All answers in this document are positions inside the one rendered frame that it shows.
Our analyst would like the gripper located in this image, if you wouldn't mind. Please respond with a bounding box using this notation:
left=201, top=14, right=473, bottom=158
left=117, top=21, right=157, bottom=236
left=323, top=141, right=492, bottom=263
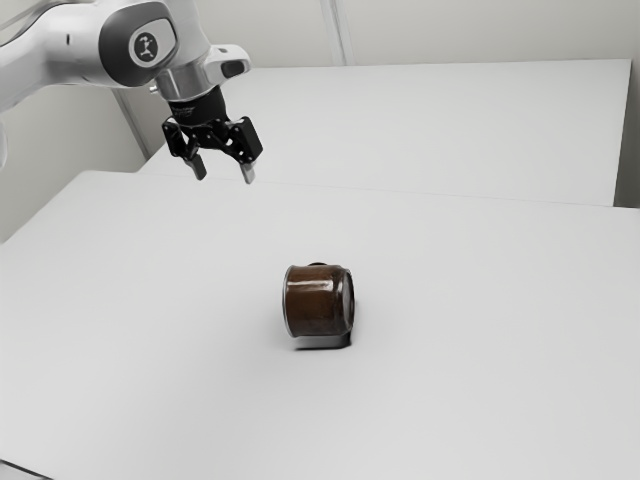
left=160, top=86, right=265, bottom=186

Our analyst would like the brown glossy mug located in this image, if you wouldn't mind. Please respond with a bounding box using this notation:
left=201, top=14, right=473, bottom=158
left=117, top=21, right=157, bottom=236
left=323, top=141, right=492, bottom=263
left=281, top=261, right=356, bottom=339

